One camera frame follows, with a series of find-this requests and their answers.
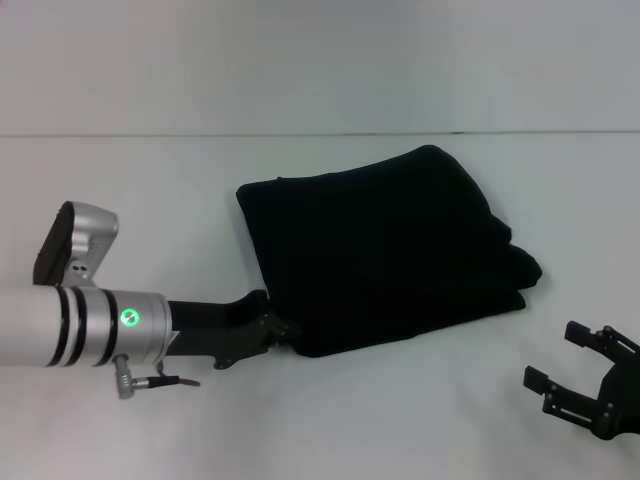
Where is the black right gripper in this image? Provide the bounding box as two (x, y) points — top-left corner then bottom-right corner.
(521, 319), (640, 442)

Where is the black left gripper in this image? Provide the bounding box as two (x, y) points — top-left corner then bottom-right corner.
(163, 288), (302, 372)

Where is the black shirt with FREE print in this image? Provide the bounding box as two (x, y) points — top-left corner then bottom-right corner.
(233, 143), (545, 361)

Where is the left arm cable with plug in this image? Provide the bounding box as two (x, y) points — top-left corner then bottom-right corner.
(112, 351), (202, 402)

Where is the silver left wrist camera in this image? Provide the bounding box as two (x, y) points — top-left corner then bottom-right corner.
(31, 200), (121, 290)

